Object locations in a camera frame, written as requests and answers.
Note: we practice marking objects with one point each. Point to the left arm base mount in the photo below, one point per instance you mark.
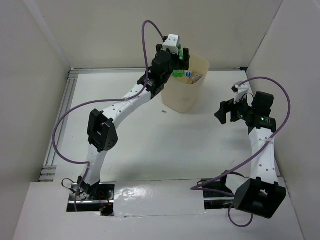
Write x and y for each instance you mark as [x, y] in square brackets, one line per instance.
[101, 200]

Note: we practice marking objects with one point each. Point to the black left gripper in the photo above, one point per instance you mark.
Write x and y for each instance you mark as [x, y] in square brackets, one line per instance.
[185, 65]

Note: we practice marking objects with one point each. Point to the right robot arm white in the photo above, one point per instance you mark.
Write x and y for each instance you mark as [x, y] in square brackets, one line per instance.
[261, 194]

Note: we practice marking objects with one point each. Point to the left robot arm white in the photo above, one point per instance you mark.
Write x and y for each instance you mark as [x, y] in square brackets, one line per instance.
[102, 125]

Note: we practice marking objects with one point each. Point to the green plastic bottle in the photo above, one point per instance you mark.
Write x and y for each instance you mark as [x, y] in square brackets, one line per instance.
[180, 72]

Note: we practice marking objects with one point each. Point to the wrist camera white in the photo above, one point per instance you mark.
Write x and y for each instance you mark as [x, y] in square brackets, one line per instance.
[240, 89]
[171, 44]

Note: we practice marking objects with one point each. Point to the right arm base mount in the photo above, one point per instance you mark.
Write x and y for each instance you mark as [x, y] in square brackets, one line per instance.
[221, 198]

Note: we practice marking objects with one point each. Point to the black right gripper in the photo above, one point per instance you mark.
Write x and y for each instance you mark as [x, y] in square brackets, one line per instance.
[221, 114]

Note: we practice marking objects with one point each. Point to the red cap label bottle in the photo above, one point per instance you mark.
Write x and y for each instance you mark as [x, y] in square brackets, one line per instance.
[194, 77]

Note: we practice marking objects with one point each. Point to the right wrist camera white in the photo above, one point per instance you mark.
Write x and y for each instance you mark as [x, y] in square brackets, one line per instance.
[240, 89]

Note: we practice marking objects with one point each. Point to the beige plastic bin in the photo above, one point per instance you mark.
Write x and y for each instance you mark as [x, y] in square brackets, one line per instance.
[178, 94]

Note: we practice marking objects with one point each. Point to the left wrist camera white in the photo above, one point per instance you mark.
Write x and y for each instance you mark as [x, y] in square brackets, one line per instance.
[171, 44]

